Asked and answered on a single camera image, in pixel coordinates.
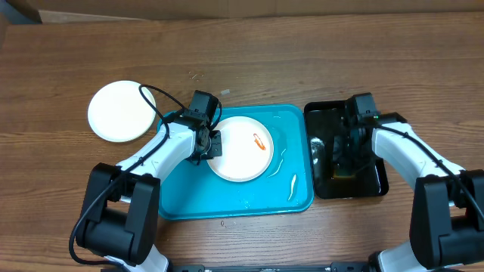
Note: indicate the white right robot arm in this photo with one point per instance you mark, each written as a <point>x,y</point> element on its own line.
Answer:
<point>446,228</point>

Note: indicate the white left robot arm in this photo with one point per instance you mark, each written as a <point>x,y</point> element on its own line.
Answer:
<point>118,221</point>

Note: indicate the white plate with sauce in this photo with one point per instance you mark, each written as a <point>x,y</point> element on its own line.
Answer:
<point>121,111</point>

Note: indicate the green yellow sponge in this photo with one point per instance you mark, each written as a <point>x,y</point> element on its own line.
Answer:
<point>343,175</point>

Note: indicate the black water tray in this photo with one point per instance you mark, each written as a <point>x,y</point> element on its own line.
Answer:
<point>319,119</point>

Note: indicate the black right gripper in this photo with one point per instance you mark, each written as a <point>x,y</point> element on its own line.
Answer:
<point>341,152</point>

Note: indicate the pink rimmed white plate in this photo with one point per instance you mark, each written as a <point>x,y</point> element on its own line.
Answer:
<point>247,149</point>

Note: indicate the small white scrap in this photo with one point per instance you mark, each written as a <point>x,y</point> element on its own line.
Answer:
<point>225,91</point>

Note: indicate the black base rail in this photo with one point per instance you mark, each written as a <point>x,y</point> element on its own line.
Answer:
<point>333,267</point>

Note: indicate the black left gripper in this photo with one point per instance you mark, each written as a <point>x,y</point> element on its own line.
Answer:
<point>217,149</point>

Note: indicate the blue plastic tray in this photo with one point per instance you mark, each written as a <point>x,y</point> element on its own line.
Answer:
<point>197,192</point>

